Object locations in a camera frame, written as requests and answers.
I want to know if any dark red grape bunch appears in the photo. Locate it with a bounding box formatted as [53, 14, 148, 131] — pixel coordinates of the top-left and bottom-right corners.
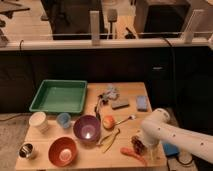
[131, 136, 145, 155]

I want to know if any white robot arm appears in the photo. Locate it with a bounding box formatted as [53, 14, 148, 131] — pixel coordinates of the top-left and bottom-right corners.
[141, 108, 213, 164]

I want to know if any purple bowl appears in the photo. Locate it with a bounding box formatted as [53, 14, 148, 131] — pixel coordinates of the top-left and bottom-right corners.
[73, 115, 101, 142]

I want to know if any red bowl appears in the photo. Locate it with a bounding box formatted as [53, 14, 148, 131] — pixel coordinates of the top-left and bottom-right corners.
[48, 137, 77, 167]

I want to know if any grey crumpled cloth toy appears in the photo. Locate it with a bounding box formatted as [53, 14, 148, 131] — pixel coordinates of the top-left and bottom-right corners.
[102, 87, 119, 101]

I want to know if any red yellow apple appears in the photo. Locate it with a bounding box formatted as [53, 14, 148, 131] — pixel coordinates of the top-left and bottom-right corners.
[102, 115, 115, 130]

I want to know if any blue sponge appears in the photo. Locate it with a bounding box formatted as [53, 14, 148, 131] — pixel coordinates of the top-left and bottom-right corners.
[136, 96, 148, 111]

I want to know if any white tipped brush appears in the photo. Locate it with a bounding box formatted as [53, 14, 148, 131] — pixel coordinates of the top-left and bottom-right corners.
[115, 115, 136, 126]

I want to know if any green plastic tray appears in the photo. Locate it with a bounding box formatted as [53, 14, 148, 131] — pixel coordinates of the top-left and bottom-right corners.
[29, 80, 87, 115]

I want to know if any small blue cup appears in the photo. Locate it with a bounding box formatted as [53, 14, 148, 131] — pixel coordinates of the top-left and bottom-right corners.
[56, 113, 71, 129]

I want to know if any yellow banana peel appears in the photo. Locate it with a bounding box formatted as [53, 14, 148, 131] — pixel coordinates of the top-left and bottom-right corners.
[97, 129, 120, 153]

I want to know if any orange carrot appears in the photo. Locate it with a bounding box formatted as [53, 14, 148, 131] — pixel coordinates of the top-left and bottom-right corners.
[120, 147, 147, 166]

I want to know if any white paper cup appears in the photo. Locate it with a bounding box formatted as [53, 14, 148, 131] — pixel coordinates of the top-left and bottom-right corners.
[29, 112, 49, 133]

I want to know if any black office chair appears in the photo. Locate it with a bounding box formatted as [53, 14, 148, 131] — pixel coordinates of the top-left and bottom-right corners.
[41, 0, 107, 40]

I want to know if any blue object beside table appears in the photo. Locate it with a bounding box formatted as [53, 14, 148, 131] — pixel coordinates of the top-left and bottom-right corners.
[163, 143, 179, 157]

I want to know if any small metal cup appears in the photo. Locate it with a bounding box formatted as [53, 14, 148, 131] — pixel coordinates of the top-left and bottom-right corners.
[19, 143, 37, 159]

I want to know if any black handled tool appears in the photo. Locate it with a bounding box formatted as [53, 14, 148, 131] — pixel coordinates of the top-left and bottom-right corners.
[94, 95, 103, 121]

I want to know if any white post left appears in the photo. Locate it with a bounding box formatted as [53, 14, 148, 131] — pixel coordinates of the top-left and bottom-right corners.
[90, 11, 100, 46]

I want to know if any white post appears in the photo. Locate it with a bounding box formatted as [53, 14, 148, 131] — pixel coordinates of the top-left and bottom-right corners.
[90, 11, 100, 46]
[181, 9, 204, 44]

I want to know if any black hanging cable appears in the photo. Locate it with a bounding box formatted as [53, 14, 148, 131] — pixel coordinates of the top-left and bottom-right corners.
[159, 35, 179, 116]

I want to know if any white post right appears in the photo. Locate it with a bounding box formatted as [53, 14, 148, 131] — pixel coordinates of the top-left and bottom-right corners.
[181, 9, 204, 44]

